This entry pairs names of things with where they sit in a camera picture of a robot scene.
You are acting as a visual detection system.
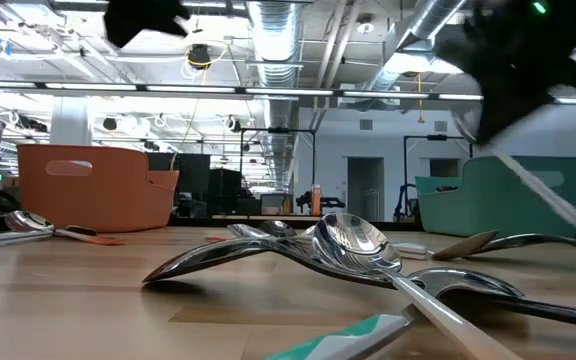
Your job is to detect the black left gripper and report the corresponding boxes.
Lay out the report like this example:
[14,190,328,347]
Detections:
[103,0,191,50]

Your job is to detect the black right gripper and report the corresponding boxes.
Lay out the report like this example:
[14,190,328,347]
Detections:
[435,0,576,146]

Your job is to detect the teal plastic bin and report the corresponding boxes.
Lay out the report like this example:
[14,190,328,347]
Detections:
[414,155,576,240]

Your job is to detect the white pillar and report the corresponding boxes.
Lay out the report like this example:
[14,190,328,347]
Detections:
[49,96,94,147]

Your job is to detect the grey door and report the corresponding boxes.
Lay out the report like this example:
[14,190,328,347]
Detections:
[346,156,386,223]

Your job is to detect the large black cabinet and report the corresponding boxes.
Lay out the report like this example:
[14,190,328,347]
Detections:
[145,151,213,217]

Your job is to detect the orange plastic bin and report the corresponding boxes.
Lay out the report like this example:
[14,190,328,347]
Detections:
[16,143,181,234]

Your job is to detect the small black cabinet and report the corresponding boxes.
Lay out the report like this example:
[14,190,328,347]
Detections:
[206,167,245,217]

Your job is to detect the black ceiling dome camera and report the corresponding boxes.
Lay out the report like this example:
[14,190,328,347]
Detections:
[186,43,213,70]

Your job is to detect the black gantry frame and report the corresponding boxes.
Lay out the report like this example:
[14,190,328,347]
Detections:
[402,133,474,221]

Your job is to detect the long ceiling light rail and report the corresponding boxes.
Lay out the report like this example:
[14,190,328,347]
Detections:
[0,79,576,107]

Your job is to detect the yellow pendant cord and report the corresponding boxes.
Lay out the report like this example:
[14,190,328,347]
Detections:
[416,72,427,125]

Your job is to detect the narrow silver spiral duct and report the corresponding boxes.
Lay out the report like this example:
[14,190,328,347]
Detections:
[352,0,469,111]

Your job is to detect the wide silver ventilation duct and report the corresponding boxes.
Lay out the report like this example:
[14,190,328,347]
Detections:
[245,0,305,194]

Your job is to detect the black table frame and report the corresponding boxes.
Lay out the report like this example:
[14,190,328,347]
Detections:
[0,213,576,245]

